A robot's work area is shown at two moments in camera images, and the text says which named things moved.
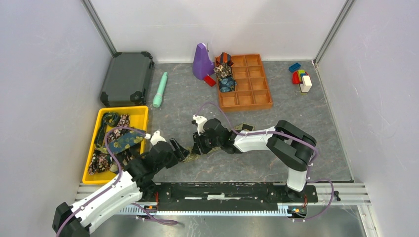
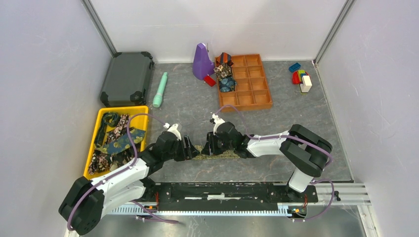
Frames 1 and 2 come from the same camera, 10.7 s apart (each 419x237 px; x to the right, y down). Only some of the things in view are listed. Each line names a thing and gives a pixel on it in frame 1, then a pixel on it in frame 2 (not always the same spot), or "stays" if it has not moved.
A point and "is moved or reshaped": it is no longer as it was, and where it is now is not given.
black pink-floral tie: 124,121 stays
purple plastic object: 203,65 stays
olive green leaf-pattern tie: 189,153 is moved or reshaped
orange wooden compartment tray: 252,91 stays
